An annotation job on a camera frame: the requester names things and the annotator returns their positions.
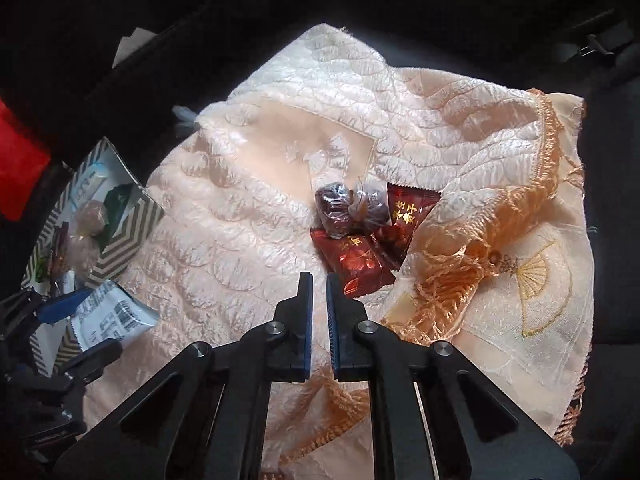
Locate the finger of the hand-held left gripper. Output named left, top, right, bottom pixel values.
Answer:
left=0, top=287, right=93, bottom=326
left=60, top=337, right=123, bottom=386

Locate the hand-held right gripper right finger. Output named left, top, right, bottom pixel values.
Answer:
left=326, top=274, right=581, bottom=480

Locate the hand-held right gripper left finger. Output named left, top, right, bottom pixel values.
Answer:
left=52, top=271, right=315, bottom=480

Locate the white strawberry snack packet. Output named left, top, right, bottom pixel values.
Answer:
left=70, top=280, right=161, bottom=351

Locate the red square snack packet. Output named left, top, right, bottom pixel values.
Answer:
left=372, top=225, right=418, bottom=271
left=386, top=182, right=441, bottom=238
left=310, top=232, right=396, bottom=298

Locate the chevron patterned box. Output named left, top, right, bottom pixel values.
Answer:
left=20, top=137, right=166, bottom=376

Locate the clear bag of dates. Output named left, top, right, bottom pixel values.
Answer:
left=350, top=180, right=391, bottom=228
left=315, top=184, right=358, bottom=240

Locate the dark green snack packet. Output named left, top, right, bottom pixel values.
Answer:
left=102, top=185, right=138, bottom=228

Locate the white blue snack packet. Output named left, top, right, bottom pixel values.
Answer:
left=70, top=160, right=108, bottom=211

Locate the peach fringed cloth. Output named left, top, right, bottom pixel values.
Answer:
left=82, top=22, right=598, bottom=480

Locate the red bag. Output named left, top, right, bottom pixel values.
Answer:
left=0, top=97, right=53, bottom=223

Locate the clear plastic bag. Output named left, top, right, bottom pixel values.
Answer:
left=172, top=105, right=201, bottom=138

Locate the white paper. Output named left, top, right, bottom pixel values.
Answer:
left=112, top=27, right=151, bottom=68

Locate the black car seat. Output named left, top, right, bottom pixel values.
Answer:
left=0, top=0, right=640, bottom=480

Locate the black seat belt buckle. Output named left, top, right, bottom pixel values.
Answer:
left=552, top=22, right=633, bottom=61

